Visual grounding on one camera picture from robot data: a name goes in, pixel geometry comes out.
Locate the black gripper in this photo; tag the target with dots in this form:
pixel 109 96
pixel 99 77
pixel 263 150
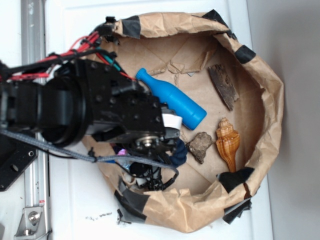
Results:
pixel 97 100

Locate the white paper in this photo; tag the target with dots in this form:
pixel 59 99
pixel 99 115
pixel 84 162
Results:
pixel 134 181

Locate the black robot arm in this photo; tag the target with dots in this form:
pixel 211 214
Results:
pixel 31 106

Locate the blue plastic bottle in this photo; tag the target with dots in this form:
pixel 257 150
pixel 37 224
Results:
pixel 192 114

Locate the grey brown rock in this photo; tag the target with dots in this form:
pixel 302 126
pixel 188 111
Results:
pixel 199 145

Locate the brown paper bag basin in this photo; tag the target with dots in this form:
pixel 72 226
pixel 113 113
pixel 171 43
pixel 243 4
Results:
pixel 179 48

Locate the dark wood bark piece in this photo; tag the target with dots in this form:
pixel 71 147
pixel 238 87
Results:
pixel 223 85

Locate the orange striped conch shell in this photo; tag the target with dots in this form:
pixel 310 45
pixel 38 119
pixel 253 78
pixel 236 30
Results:
pixel 227 143

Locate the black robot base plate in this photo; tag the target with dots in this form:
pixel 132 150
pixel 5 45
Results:
pixel 15 158

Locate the aluminium extrusion rail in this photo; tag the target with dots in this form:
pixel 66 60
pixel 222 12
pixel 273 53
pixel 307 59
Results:
pixel 36 176

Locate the metal corner bracket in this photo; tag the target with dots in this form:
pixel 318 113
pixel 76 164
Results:
pixel 32 224

